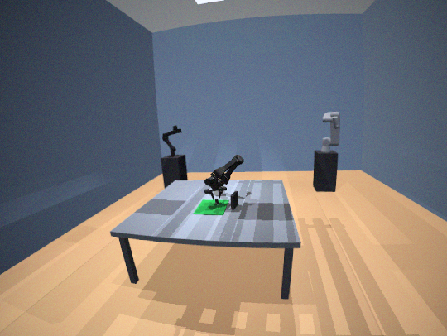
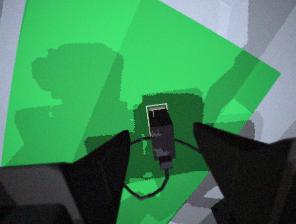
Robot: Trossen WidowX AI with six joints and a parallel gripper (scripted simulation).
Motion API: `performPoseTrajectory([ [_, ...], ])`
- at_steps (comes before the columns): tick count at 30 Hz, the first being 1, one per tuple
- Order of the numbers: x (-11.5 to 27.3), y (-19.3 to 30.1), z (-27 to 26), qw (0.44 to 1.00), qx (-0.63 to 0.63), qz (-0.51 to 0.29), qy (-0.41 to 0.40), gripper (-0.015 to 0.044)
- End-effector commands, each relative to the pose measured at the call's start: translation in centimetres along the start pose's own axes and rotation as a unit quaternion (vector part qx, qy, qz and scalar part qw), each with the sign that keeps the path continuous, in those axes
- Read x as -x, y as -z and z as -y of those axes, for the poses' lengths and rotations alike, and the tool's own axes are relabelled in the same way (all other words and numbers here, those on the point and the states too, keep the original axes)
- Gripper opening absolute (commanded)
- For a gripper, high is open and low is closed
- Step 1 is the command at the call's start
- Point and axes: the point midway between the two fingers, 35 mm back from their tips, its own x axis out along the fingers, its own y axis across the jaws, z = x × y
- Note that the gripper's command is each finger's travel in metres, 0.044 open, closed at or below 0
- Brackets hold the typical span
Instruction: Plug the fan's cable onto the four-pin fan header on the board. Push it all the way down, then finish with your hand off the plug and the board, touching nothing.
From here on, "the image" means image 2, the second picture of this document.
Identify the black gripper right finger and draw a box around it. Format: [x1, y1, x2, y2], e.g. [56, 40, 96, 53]
[193, 122, 296, 224]

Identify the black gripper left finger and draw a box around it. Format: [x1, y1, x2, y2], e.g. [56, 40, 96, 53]
[0, 130, 130, 224]

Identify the green circuit board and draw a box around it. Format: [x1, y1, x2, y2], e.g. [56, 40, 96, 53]
[1, 0, 281, 224]

